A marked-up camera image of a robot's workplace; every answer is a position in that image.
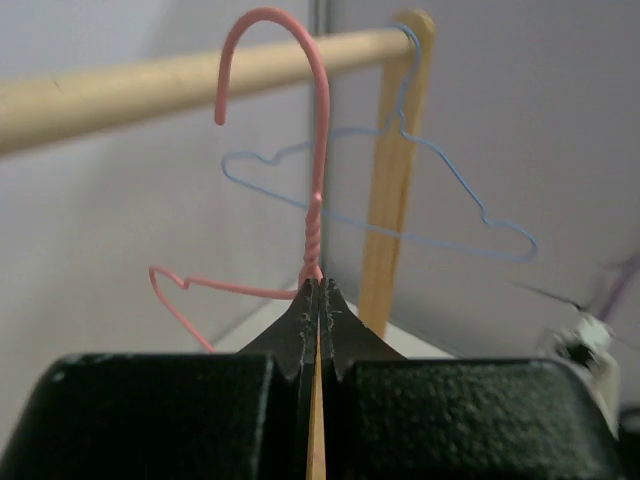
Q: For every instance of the pink wire hanger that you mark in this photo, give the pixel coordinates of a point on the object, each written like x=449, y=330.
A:
x=312, y=247

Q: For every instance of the wooden clothes rack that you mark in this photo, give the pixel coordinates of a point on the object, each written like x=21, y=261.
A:
x=44, y=111

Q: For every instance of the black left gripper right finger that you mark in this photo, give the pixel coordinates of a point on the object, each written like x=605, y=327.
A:
x=351, y=355

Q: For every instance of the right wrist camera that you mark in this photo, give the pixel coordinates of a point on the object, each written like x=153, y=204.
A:
x=585, y=348

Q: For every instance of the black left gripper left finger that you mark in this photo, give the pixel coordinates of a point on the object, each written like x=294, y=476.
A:
x=291, y=343

